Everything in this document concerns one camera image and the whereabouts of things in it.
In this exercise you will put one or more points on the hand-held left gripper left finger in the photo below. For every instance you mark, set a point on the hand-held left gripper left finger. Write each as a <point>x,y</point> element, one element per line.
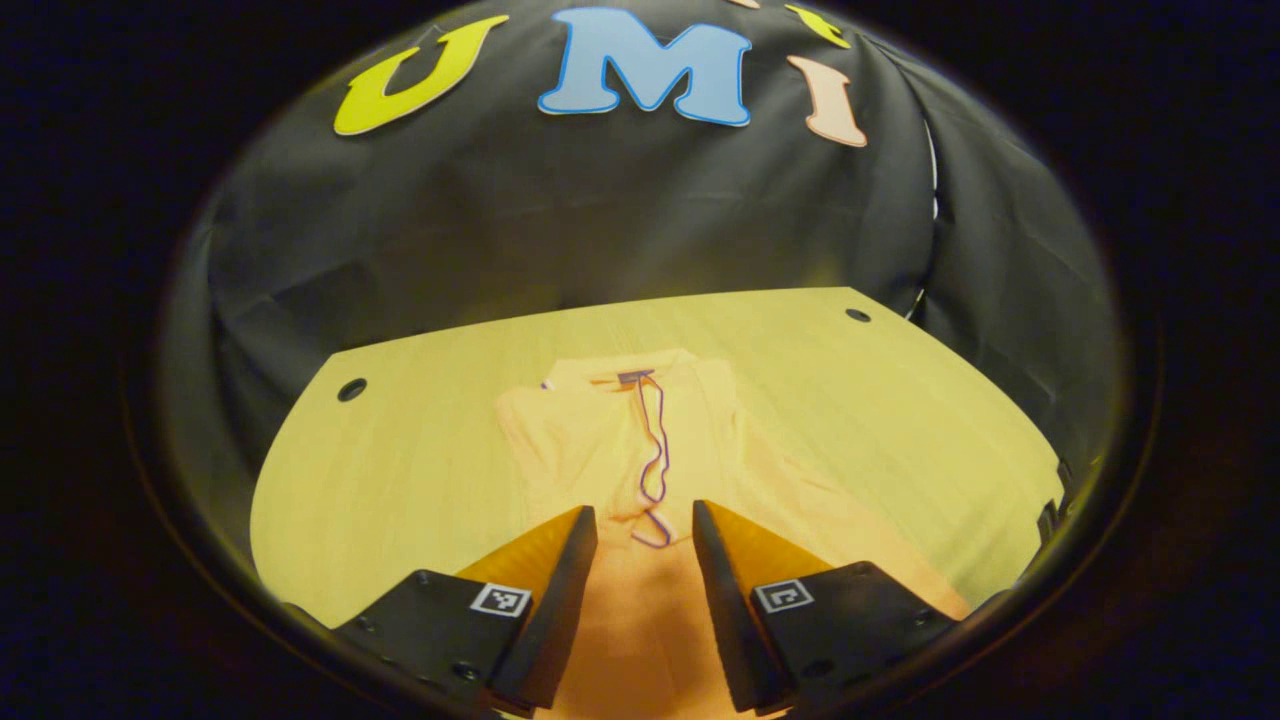
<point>550,620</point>

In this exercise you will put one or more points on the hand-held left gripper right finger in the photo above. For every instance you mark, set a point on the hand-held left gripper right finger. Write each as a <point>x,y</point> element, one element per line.
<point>725,620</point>

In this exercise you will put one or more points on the orange T-shirt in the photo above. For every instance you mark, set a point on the orange T-shirt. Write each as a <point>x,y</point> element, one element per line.
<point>590,440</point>

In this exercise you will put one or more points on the black backdrop cloth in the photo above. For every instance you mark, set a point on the black backdrop cloth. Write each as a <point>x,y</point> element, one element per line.
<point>600,220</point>

